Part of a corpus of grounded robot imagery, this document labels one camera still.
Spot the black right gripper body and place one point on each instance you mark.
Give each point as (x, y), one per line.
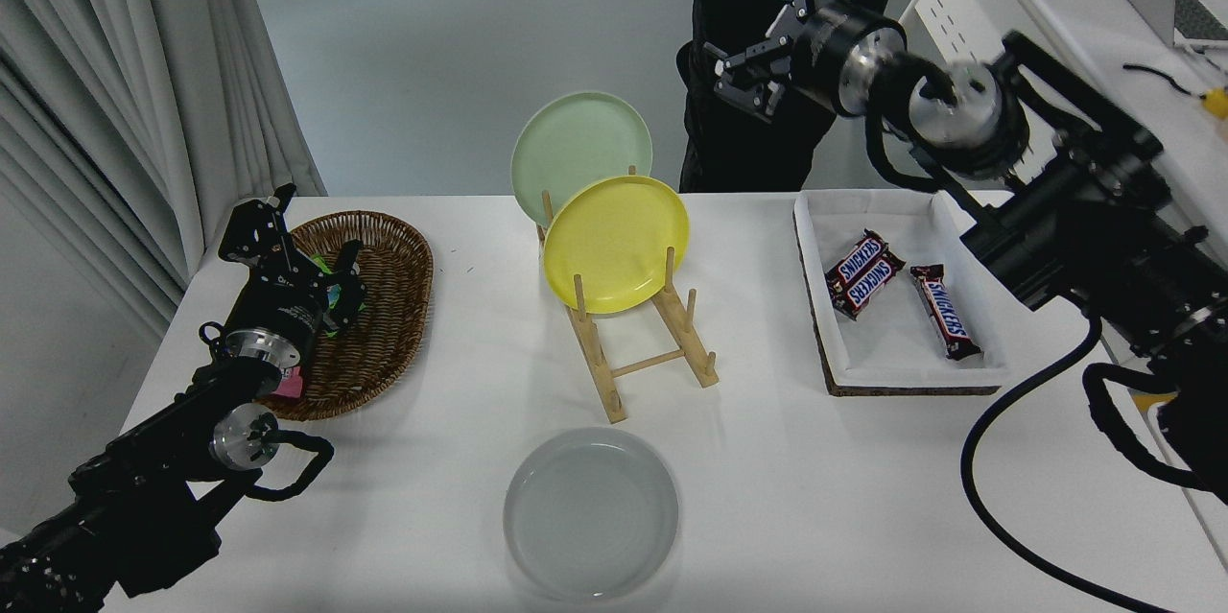
(823, 52)

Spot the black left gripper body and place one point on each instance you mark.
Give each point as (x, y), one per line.
(283, 311)

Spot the grey round plate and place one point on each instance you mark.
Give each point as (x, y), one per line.
(590, 517)

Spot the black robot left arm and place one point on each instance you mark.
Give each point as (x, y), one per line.
(144, 488)

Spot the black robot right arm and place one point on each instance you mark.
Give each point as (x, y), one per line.
(1094, 229)

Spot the pale green round plate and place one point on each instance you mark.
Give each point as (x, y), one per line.
(576, 148)

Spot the yellow round plate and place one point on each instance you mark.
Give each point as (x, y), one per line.
(614, 239)

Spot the wooden plate rack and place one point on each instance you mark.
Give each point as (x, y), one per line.
(597, 364)

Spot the green snack packet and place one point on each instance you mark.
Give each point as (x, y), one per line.
(313, 261)

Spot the brown wicker basket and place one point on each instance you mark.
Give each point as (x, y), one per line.
(389, 306)

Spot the pink snack packet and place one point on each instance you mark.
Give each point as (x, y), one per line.
(288, 387)

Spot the person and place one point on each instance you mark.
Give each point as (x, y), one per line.
(739, 153)

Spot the Snickers bar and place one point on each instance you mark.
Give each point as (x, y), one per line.
(871, 285)
(857, 260)
(945, 311)

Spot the grey curtain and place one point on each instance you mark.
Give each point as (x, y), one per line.
(125, 66)

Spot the white lined tray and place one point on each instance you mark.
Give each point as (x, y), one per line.
(883, 344)

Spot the small yellow object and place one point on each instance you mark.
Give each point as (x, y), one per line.
(1216, 103)

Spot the white side table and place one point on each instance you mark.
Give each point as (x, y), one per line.
(1207, 527)

